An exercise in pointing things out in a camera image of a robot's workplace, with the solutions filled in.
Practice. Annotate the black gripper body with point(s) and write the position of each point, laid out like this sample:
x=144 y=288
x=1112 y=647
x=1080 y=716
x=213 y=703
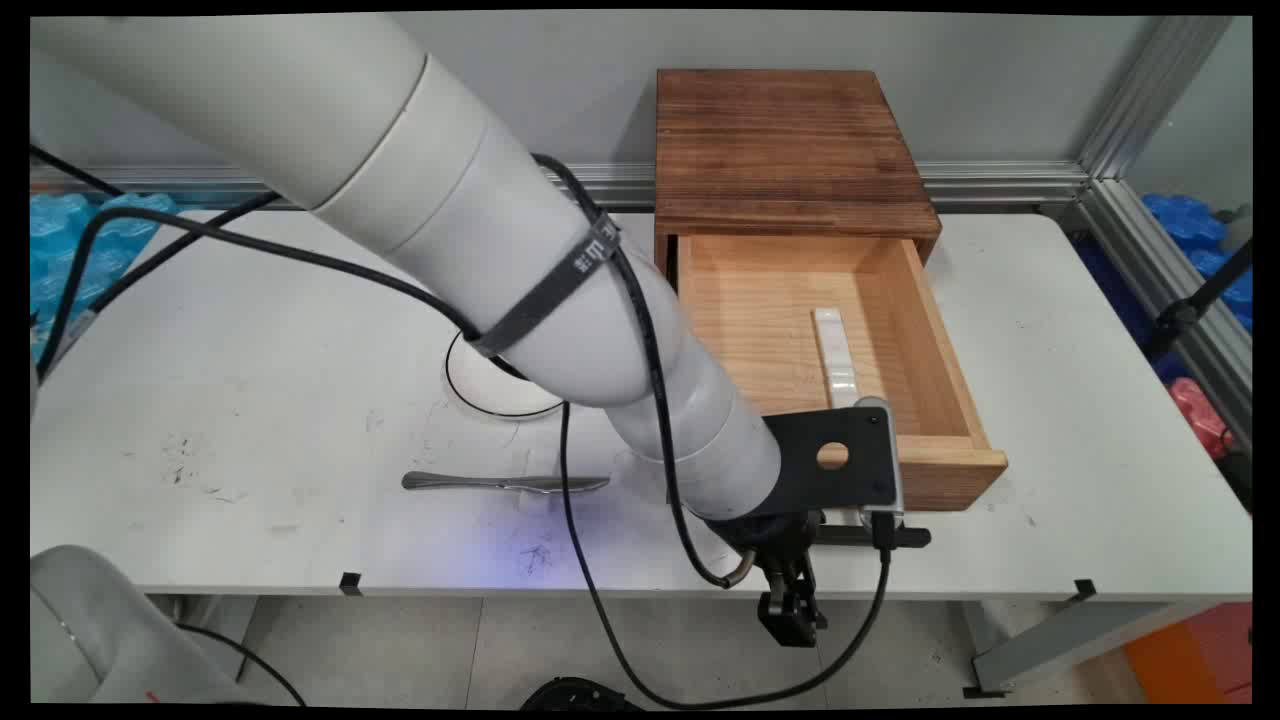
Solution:
x=770 y=535

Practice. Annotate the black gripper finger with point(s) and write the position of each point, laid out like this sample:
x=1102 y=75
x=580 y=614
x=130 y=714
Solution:
x=788 y=615
x=818 y=600

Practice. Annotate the steel table knife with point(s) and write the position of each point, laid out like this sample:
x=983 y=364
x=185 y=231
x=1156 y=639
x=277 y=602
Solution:
x=450 y=482

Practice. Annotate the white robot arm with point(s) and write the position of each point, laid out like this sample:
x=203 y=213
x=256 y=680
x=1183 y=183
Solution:
x=400 y=150

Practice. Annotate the light wooden drawer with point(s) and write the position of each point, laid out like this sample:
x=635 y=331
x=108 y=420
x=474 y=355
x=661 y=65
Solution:
x=760 y=320

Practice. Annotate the black round floor object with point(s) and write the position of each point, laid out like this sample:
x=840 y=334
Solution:
x=575 y=695

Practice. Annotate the black table clip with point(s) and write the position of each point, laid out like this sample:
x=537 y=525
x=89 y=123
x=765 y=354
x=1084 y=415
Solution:
x=1084 y=590
x=350 y=584

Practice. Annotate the white plate black rim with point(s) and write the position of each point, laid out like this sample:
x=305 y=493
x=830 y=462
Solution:
x=490 y=395

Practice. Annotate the orange box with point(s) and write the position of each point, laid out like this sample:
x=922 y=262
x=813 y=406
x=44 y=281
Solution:
x=1190 y=660

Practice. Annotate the dark wooden cabinet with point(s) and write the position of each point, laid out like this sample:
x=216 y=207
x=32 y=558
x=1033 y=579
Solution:
x=790 y=140

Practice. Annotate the red plastic bag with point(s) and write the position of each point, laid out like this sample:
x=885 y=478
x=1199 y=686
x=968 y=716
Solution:
x=1200 y=410

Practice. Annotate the black stand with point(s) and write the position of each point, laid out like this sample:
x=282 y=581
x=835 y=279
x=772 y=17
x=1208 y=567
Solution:
x=1185 y=315

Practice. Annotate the blue bubble wrap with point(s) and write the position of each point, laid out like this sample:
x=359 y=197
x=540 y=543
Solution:
x=60 y=250
x=1185 y=220

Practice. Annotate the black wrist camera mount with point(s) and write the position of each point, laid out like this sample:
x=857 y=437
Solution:
x=800 y=480

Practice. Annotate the aluminium frame rail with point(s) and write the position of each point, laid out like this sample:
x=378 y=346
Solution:
x=1000 y=183
x=1170 y=270

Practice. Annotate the aluminium frame post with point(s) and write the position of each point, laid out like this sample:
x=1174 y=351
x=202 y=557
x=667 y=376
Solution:
x=1150 y=90

